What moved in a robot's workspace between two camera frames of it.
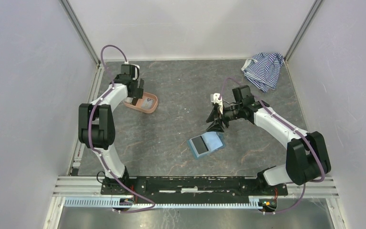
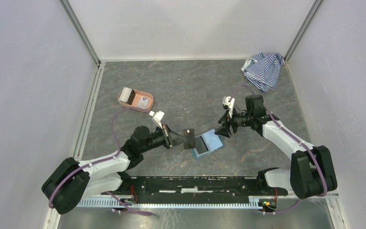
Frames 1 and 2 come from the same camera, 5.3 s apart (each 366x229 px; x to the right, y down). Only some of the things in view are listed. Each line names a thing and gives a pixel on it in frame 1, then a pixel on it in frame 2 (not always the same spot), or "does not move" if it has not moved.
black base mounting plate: (193, 190) does not move
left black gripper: (137, 93) -> (171, 138)
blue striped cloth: (263, 70) does not move
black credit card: (199, 145) does not move
